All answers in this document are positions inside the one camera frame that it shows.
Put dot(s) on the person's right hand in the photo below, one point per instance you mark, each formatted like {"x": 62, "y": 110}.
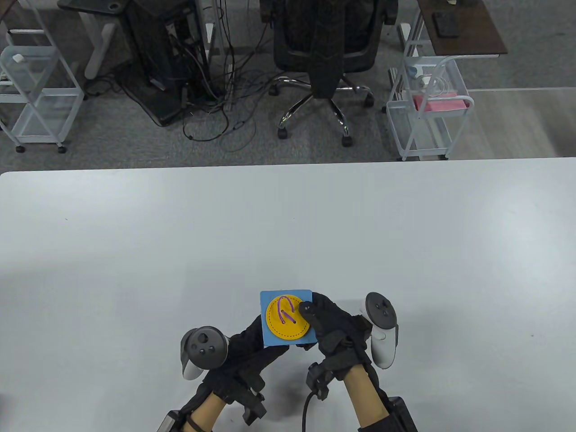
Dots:
{"x": 333, "y": 328}

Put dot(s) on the person's left hand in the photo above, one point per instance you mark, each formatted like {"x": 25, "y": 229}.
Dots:
{"x": 243, "y": 355}

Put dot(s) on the yellow felt button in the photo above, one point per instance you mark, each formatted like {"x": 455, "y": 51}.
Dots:
{"x": 288, "y": 324}

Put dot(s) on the purple thread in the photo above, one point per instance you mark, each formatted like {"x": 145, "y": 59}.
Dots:
{"x": 284, "y": 308}

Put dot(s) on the blue felt square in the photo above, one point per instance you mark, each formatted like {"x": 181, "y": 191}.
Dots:
{"x": 270, "y": 297}

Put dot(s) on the person's left forearm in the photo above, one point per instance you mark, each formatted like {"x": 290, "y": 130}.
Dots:
{"x": 207, "y": 411}

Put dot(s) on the person's right forearm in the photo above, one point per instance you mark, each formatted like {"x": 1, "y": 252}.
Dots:
{"x": 366, "y": 396}

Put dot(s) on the grey and white controller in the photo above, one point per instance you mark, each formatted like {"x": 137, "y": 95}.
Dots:
{"x": 202, "y": 346}
{"x": 380, "y": 315}

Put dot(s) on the pink box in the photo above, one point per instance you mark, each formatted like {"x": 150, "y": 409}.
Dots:
{"x": 443, "y": 103}

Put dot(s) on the black office chair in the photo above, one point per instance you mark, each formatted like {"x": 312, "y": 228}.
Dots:
{"x": 324, "y": 49}

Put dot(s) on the black computer tower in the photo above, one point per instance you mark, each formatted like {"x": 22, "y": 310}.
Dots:
{"x": 153, "y": 54}

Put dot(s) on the brown wooden side table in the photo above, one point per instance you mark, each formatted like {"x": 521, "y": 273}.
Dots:
{"x": 477, "y": 31}

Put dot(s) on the white desk leg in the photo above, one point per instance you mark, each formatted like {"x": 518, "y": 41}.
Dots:
{"x": 101, "y": 49}

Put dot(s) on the dark desk top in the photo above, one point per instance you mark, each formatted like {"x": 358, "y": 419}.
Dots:
{"x": 90, "y": 5}

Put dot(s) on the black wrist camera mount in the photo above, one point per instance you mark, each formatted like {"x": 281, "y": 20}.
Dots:
{"x": 319, "y": 382}
{"x": 252, "y": 405}

